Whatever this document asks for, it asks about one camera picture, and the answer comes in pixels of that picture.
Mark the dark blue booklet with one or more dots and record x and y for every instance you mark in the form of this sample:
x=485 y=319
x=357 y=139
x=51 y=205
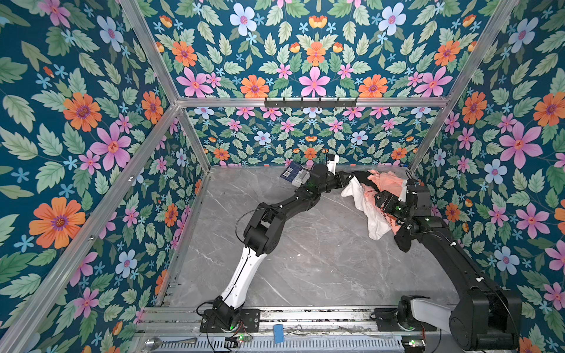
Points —
x=291 y=171

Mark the blue tape piece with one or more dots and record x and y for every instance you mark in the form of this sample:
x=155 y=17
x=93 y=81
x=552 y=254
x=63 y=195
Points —
x=279 y=334

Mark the green lit circuit board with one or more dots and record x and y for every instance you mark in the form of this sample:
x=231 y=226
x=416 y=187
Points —
x=238 y=341

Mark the black cloth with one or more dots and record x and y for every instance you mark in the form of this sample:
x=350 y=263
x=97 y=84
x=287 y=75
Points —
x=402 y=238

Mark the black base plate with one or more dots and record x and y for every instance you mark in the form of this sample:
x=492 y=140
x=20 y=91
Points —
x=388 y=320
x=242 y=320

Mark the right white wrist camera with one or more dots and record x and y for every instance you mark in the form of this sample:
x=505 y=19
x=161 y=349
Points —
x=407 y=188

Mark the white box on booklet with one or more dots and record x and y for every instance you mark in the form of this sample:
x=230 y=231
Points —
x=301 y=178

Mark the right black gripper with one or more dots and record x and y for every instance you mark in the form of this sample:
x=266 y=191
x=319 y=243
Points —
x=393 y=199

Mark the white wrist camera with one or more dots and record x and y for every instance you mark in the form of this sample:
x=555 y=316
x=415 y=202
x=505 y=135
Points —
x=332 y=161
x=407 y=188

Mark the pink peach cloth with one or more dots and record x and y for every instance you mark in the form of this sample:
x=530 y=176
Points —
x=385 y=181

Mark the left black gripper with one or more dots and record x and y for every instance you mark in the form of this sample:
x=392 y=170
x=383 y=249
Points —
x=339 y=180

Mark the white cloth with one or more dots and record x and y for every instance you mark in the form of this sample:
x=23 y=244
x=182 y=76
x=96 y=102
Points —
x=364 y=200

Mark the black hook rail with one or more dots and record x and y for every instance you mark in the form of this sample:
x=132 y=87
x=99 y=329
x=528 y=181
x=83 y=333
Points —
x=302 y=102

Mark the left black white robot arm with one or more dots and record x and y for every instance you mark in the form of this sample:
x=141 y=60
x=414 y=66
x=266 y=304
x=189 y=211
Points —
x=263 y=233

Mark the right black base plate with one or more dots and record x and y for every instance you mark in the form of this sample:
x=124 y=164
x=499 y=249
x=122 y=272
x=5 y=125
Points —
x=388 y=320

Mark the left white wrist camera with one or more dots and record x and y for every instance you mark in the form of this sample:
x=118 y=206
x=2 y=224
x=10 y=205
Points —
x=332 y=161

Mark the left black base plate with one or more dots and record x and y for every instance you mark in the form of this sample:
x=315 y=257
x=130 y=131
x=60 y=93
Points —
x=242 y=320

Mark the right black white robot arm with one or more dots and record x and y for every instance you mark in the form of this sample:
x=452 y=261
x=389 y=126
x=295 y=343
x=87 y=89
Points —
x=486 y=316

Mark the metal spoon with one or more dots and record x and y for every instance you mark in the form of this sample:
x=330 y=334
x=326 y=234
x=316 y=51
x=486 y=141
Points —
x=152 y=344

